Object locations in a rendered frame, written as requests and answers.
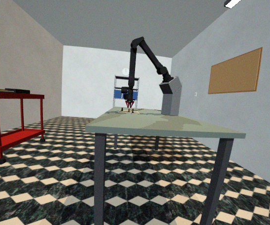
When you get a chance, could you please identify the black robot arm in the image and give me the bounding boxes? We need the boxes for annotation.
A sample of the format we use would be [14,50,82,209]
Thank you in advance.
[121,37,174,99]

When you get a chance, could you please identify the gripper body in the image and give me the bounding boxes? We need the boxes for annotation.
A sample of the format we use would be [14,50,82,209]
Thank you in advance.
[125,94,135,102]

